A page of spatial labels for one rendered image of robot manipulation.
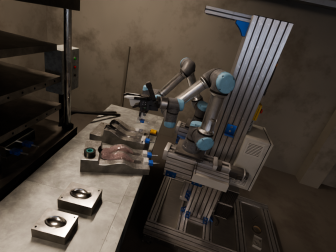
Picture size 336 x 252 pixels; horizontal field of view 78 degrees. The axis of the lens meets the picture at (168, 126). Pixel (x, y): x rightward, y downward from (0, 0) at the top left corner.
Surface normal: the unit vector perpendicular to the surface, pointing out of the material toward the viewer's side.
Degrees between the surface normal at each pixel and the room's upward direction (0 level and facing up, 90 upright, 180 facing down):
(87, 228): 0
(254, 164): 90
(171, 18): 90
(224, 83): 82
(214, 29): 90
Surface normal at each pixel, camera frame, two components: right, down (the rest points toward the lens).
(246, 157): -0.23, 0.39
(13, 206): 0.21, -0.88
